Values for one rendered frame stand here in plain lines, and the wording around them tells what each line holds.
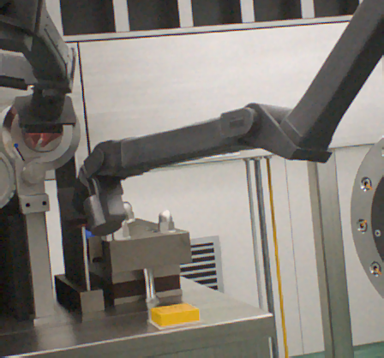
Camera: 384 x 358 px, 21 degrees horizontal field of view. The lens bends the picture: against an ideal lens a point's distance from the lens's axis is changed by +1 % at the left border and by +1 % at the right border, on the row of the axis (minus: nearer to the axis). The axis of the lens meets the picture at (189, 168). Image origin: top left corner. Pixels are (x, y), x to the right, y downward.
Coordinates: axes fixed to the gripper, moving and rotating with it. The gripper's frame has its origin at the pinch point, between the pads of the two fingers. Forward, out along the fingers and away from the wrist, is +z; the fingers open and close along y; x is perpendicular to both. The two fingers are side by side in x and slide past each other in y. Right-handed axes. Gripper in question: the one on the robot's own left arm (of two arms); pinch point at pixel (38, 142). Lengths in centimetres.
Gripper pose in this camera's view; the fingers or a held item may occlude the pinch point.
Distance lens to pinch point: 197.0
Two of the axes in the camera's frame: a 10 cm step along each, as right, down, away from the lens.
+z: -2.5, 6.2, 7.4
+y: 9.4, -0.3, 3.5
